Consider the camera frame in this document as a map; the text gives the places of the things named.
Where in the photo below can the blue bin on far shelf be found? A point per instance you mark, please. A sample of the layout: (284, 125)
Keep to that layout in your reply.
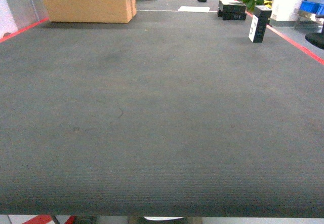
(312, 7)

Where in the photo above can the white paper sheet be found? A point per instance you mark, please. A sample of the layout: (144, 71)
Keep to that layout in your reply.
(194, 9)

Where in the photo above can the stacked black boxes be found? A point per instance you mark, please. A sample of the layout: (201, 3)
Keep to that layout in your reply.
(232, 10)

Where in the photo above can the upright black box white label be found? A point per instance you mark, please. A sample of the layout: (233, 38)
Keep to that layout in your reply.
(260, 19)

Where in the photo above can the large cardboard box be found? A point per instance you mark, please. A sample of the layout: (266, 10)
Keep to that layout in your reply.
(91, 11)

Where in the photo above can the black office chair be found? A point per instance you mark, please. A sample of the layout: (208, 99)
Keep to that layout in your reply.
(316, 38)

